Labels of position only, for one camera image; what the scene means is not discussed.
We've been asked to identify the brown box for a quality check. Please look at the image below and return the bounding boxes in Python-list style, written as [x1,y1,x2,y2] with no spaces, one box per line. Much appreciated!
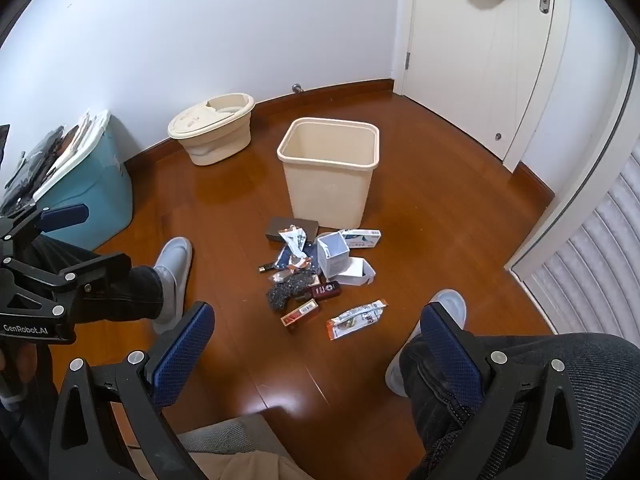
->
[266,217,320,244]

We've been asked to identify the blue packet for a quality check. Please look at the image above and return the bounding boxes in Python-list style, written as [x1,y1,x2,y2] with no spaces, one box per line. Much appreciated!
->
[274,241,322,275]

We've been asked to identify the red cardboard box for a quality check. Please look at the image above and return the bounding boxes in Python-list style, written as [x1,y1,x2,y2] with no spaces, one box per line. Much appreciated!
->
[279,298,321,332]

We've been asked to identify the grey fabric cushion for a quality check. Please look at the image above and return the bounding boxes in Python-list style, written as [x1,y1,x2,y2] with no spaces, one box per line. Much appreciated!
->
[177,414,283,480]

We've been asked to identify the white wardrobe door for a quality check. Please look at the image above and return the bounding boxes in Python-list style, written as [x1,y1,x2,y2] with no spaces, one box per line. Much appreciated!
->
[504,35,640,281]

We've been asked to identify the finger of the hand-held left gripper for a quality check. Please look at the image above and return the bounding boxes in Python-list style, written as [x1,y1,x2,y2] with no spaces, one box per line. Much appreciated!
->
[0,203,91,246]
[50,252,133,311]

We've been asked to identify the grey steel wool pad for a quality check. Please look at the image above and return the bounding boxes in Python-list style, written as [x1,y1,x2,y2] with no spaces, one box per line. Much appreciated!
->
[266,272,321,312]

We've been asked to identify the person's right leg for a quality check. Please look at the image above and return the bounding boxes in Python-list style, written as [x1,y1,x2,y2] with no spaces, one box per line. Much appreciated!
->
[399,329,640,480]

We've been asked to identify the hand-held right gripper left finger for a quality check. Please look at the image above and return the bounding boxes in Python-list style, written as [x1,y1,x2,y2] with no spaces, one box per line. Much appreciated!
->
[48,301,216,480]

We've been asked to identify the white and orange snack wrapper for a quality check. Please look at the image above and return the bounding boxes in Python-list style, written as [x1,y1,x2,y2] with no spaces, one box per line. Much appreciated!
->
[325,299,390,341]

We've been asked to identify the grey ribbed panel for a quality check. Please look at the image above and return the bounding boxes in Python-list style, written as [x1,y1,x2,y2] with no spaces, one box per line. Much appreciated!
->
[525,157,640,337]

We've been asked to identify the stack of white papers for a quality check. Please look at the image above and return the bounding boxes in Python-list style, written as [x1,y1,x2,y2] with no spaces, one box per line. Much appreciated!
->
[49,109,112,173]

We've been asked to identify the dark red small box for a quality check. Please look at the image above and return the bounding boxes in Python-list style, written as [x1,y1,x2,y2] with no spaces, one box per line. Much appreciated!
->
[305,282,344,302]

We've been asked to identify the person's left leg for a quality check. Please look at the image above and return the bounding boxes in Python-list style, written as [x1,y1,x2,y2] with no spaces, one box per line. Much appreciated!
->
[30,234,167,326]

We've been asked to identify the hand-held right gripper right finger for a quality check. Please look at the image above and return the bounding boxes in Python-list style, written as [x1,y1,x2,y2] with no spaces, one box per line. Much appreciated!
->
[407,302,596,480]

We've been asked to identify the beige plastic trash bin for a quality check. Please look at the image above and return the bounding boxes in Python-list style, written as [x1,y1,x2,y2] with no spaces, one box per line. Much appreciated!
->
[277,117,380,231]

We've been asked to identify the black items on storage box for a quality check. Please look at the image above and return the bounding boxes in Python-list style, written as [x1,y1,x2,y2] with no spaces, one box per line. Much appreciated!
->
[0,124,67,213]

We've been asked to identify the person's right grey slipper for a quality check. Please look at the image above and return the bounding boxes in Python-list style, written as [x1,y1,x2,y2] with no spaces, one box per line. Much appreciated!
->
[385,288,468,399]

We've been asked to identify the person's leg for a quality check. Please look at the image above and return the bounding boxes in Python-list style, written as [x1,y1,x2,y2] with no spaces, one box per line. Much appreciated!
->
[30,234,167,326]
[399,329,640,480]

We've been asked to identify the white cube box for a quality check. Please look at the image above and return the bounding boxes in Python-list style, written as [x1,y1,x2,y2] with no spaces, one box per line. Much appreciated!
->
[317,232,351,279]

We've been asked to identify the beige mop bucket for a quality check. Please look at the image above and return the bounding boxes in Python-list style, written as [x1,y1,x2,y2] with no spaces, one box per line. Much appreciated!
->
[167,93,256,167]

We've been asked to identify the blue plastic storage box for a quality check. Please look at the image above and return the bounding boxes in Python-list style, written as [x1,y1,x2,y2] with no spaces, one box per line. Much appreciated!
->
[34,110,135,252]

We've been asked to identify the person's left grey slipper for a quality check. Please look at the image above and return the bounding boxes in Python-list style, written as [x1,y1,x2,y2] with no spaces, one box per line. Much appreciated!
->
[149,237,194,334]

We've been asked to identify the white carton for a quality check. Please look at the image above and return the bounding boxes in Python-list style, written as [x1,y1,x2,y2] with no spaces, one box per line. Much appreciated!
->
[327,257,377,286]

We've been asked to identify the person's grey slipper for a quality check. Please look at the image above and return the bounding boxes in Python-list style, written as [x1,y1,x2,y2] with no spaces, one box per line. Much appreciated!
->
[149,237,194,334]
[385,288,468,399]

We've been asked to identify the white and blue medicine box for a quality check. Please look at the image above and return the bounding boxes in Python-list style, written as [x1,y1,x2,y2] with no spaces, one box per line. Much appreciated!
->
[339,228,381,250]

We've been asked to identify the person's left hand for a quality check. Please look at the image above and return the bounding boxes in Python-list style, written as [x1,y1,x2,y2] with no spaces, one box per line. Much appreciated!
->
[0,342,40,403]

